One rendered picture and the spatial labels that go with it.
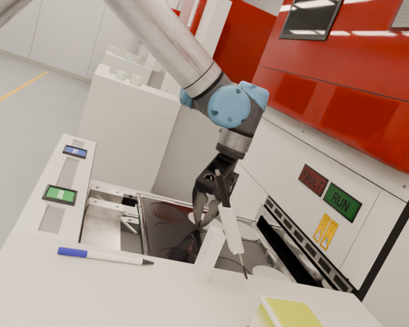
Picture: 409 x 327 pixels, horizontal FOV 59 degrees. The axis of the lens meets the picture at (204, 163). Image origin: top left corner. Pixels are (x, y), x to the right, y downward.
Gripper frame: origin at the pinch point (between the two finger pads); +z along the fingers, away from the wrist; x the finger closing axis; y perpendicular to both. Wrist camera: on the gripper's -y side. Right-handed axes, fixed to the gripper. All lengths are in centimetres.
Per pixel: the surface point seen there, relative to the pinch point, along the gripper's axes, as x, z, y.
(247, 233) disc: -10.9, 1.7, 12.6
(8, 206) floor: 139, 92, 97
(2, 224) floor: 125, 92, 80
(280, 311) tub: -20.4, -11.7, -38.6
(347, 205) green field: -28.6, -18.4, 2.3
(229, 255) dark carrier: -10.0, 1.7, -4.3
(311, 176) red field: -19.8, -18.9, 15.9
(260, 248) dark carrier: -15.5, 1.7, 6.9
